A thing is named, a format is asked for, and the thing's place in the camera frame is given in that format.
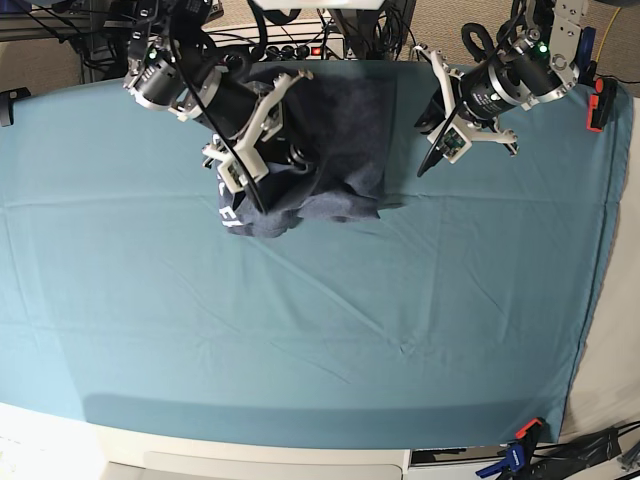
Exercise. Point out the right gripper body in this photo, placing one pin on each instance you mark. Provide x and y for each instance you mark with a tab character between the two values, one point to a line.
230	109

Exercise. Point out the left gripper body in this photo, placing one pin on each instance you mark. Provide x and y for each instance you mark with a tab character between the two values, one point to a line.
490	91

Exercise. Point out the grey-blue T-shirt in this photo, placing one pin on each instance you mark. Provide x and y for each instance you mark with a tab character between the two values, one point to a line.
330	162

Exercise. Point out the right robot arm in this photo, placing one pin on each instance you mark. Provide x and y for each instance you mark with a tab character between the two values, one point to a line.
175	66

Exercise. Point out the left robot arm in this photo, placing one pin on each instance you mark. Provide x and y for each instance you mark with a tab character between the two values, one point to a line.
532	60

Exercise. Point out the blue clamp top right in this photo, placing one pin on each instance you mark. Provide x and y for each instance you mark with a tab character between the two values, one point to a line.
585	49

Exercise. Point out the white power strip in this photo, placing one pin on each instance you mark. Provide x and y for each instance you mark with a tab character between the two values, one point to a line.
288	46

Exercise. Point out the orange black clamp top right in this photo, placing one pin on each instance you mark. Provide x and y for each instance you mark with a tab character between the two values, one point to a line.
601	103

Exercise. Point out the teal table cloth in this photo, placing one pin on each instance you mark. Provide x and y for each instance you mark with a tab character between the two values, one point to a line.
452	320

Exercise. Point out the black clamp left edge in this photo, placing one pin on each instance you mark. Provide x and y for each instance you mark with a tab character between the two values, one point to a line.
7	100

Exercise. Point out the orange blue clamp bottom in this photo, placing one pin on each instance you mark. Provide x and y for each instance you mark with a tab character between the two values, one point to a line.
517	456

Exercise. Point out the black bag bottom right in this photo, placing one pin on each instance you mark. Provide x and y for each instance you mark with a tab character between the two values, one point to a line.
584	452

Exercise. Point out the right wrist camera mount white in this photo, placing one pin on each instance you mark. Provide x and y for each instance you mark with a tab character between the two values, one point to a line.
265	121

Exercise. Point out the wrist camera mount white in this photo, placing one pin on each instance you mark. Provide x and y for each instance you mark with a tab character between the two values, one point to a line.
265	121
461	130

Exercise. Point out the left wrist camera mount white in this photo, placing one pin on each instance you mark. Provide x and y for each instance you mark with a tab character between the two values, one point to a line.
461	130

